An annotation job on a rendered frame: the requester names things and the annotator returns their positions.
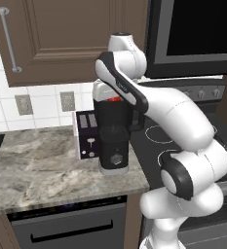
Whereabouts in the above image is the grey dishwasher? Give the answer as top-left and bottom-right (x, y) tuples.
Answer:
(6, 195), (129, 249)

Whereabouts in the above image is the black microwave oven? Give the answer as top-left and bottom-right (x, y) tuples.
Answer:
(144, 0), (227, 80)

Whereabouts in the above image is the dark toaster with white side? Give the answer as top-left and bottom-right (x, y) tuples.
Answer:
(71, 110), (101, 160)

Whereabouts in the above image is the brown cupboard door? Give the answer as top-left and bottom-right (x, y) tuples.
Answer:
(0, 0), (149, 88)

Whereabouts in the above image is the silver cupboard handle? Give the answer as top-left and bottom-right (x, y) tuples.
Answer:
(0, 6), (23, 74)

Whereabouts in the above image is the black dishwasher handle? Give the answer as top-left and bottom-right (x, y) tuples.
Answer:
(29, 219), (115, 244)

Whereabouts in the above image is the grey wall outlet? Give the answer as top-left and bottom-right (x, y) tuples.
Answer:
(15, 93), (34, 117)
(59, 90), (77, 113)

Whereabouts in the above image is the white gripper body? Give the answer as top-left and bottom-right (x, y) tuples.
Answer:
(93, 84), (128, 102)

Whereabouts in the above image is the black blender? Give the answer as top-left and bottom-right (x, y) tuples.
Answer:
(94, 98), (147, 177)

